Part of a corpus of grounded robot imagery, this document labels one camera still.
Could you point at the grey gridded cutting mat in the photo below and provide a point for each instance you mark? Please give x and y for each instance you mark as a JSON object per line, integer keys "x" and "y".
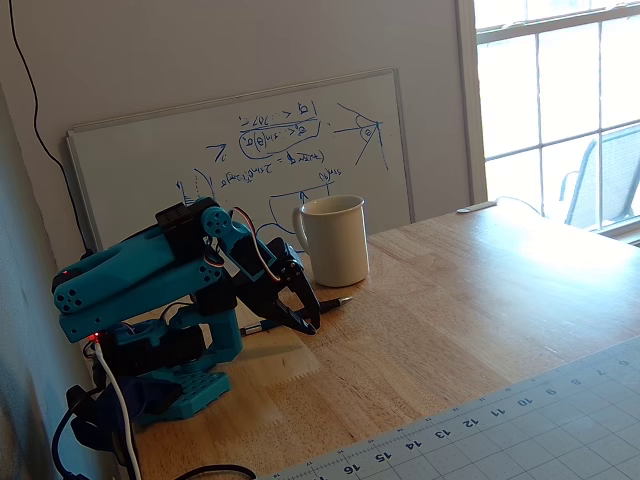
{"x": 500, "y": 430}

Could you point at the dark pen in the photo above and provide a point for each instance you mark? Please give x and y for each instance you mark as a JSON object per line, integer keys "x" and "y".
{"x": 336, "y": 303}

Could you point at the small white flat strip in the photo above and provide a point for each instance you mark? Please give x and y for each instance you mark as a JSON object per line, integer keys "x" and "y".
{"x": 475, "y": 207}

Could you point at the dark blue table clamp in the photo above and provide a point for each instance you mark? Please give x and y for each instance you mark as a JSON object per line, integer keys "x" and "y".
{"x": 130, "y": 400}

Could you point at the white framed window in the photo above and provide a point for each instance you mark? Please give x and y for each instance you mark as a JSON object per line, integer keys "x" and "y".
{"x": 550, "y": 100}

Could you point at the grey patio chair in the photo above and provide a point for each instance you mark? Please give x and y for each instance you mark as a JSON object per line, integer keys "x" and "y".
{"x": 607, "y": 180}

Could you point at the whiteboard with blue writing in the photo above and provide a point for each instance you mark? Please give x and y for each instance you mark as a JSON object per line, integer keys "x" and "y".
{"x": 240, "y": 160}

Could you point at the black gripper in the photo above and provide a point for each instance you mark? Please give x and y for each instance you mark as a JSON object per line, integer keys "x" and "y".
{"x": 280, "y": 289}

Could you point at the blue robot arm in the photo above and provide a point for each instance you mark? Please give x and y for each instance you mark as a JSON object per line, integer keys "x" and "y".
{"x": 130, "y": 275}

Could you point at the white ceramic mug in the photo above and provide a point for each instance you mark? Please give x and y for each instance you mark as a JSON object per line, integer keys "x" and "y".
{"x": 337, "y": 242}

